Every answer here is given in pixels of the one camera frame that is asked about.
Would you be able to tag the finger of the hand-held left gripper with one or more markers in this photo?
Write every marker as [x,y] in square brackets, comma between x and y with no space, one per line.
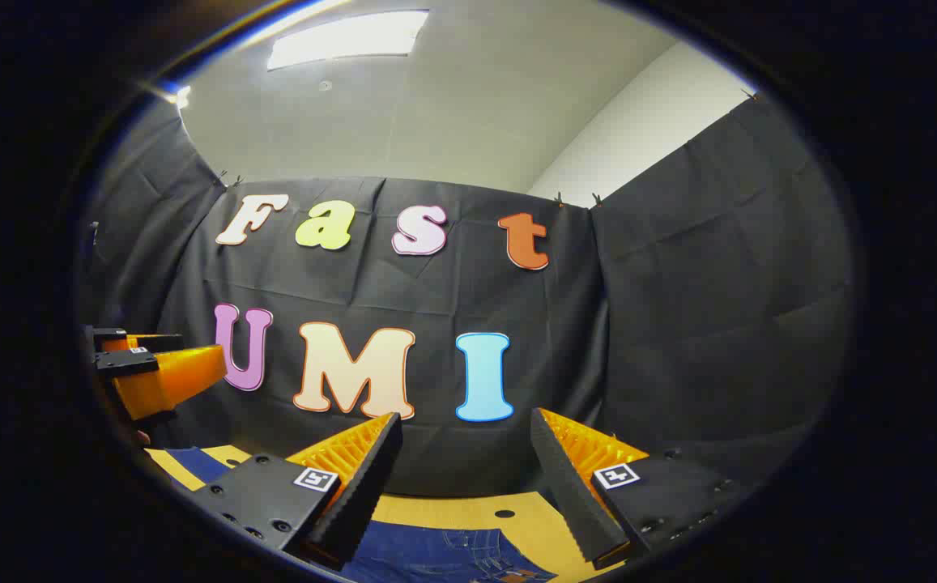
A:
[156,343]
[168,380]

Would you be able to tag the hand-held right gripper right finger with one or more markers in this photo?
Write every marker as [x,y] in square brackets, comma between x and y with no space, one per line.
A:
[569,494]

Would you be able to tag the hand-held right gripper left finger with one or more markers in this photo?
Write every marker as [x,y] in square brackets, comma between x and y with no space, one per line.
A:
[363,494]

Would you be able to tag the blue jeans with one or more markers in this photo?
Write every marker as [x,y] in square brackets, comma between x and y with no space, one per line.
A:
[436,552]

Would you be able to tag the black backdrop cloth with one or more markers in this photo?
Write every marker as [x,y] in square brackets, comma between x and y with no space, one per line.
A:
[679,283]

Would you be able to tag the small ceiling light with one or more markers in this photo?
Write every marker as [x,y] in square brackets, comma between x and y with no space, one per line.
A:
[180,97]

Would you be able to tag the large ceiling light panel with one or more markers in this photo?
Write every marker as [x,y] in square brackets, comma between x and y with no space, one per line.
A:
[347,39]

